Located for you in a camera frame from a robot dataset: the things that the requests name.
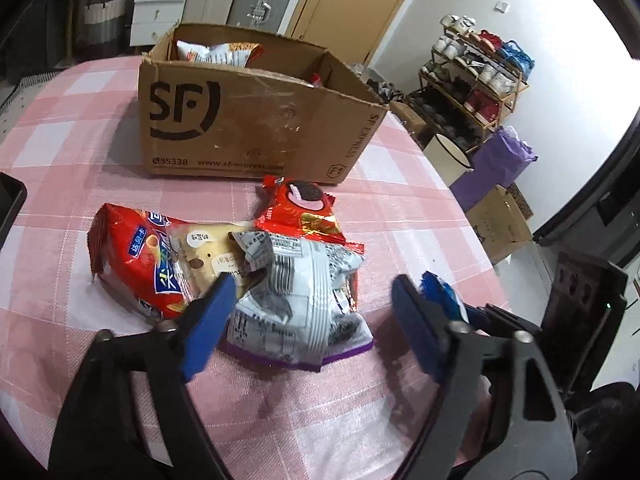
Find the rows of shoes on rack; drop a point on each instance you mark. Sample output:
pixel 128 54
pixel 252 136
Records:
pixel 475 75

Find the black smartphone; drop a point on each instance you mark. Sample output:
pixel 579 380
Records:
pixel 10 205

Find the red cookie packet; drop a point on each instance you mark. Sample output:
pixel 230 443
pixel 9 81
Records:
pixel 300 210

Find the small brown cardboard box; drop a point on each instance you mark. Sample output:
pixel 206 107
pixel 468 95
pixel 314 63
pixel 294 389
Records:
pixel 407 117

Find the white drawer cabinet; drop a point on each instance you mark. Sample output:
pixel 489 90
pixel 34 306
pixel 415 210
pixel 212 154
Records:
pixel 160 10

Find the red white noodle snack bag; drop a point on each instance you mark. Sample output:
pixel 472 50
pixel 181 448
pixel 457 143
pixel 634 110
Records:
pixel 316 80
pixel 215 52

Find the pink plaid tablecloth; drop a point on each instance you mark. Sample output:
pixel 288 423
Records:
pixel 75 150

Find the grey white laundry basket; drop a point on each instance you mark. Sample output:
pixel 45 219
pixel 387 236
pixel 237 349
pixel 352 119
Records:
pixel 102 22

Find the wooden shoe rack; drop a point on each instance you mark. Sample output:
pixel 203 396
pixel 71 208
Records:
pixel 515 95

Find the purple bag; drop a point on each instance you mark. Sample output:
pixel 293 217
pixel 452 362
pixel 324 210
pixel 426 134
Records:
pixel 495 170

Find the cream trash bin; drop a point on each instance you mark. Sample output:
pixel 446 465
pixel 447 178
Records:
pixel 445 157

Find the wooden door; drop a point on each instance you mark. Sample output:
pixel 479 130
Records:
pixel 350 5

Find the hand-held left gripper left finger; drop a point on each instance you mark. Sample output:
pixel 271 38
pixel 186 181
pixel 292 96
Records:
pixel 207 330

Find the cream bread packet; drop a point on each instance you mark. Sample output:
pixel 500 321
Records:
pixel 210 252

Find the open printed cardboard box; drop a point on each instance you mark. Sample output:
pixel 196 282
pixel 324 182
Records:
pixel 500 230

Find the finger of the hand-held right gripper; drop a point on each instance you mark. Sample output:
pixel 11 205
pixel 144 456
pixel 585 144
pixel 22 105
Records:
pixel 445 295

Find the red chip bag blue label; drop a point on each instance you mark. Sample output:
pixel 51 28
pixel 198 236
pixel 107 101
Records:
pixel 140 255

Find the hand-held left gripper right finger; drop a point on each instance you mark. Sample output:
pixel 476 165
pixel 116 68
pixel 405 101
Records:
pixel 417 330

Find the white grey purple-edged snack bag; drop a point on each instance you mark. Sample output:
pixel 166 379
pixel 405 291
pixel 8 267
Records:
pixel 295 305

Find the white wall switch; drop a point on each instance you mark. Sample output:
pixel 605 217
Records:
pixel 501 7

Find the pile of shoes on floor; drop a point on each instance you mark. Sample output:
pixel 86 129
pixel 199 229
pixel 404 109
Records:
pixel 380 87

